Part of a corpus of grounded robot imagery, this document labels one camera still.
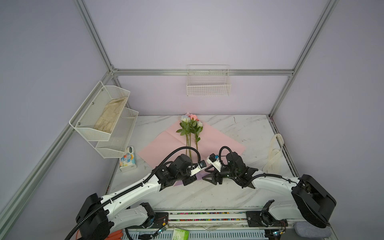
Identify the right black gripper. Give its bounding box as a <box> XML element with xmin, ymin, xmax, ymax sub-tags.
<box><xmin>201</xmin><ymin>164</ymin><xmax>238</xmax><ymax>185</ymax></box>

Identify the purple pink wrapping paper sheet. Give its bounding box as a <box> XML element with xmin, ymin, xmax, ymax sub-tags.
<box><xmin>137</xmin><ymin>112</ymin><xmax>246</xmax><ymax>187</ymax></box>

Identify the cream fake rose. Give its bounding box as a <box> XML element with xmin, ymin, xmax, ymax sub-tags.
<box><xmin>194</xmin><ymin>120</ymin><xmax>204</xmax><ymax>150</ymax></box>

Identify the white blue fake flower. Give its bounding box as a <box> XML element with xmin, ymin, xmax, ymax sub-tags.
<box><xmin>176</xmin><ymin>115</ymin><xmax>190</xmax><ymax>147</ymax></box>

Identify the red pink fake rose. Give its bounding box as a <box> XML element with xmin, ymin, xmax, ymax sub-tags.
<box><xmin>190</xmin><ymin>115</ymin><xmax>200</xmax><ymax>150</ymax></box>

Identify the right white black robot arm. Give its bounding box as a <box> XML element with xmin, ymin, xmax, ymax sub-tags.
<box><xmin>203</xmin><ymin>152</ymin><xmax>337</xmax><ymax>228</ymax></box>

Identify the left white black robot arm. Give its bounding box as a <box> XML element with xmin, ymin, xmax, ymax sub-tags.
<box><xmin>66</xmin><ymin>147</ymin><xmax>202</xmax><ymax>240</ymax></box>

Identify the green white label card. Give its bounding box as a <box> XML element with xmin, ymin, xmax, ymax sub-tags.
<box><xmin>172</xmin><ymin>228</ymin><xmax>190</xmax><ymax>240</ymax></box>

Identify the cream ribbon strip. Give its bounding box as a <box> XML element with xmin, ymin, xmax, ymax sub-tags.
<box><xmin>263</xmin><ymin>134</ymin><xmax>285</xmax><ymax>175</ymax></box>

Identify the colourful tissue pack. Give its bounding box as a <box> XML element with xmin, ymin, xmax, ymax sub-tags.
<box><xmin>119</xmin><ymin>146</ymin><xmax>137</xmax><ymax>172</ymax></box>

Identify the lower white mesh shelf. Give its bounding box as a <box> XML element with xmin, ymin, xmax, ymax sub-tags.
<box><xmin>95</xmin><ymin>108</ymin><xmax>139</xmax><ymax>159</ymax></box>

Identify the white mesh shelf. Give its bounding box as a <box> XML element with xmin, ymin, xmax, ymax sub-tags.
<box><xmin>69</xmin><ymin>82</ymin><xmax>130</xmax><ymax>142</ymax></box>
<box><xmin>95</xmin><ymin>108</ymin><xmax>139</xmax><ymax>159</ymax></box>

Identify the orange rubber glove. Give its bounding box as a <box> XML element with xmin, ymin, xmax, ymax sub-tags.
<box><xmin>76</xmin><ymin>230</ymin><xmax>124</xmax><ymax>240</ymax></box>

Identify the beige cloth in shelf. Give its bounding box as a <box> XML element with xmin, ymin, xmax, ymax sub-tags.
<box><xmin>94</xmin><ymin>97</ymin><xmax>128</xmax><ymax>134</ymax></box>

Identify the grey foam pad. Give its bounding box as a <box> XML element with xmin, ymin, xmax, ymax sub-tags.
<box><xmin>294</xmin><ymin>222</ymin><xmax>332</xmax><ymax>240</ymax></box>

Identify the upper white mesh shelf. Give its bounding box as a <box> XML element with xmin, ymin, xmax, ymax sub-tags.
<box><xmin>69</xmin><ymin>82</ymin><xmax>130</xmax><ymax>142</ymax></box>

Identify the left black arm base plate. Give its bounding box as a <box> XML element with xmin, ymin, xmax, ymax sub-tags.
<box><xmin>141</xmin><ymin>212</ymin><xmax>169</xmax><ymax>229</ymax></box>

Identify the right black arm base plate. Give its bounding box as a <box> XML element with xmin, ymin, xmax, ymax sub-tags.
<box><xmin>246</xmin><ymin>211</ymin><xmax>288</xmax><ymax>228</ymax></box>

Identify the white wire wall basket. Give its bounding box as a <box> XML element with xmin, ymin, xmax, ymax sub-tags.
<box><xmin>187</xmin><ymin>65</ymin><xmax>232</xmax><ymax>97</ymax></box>

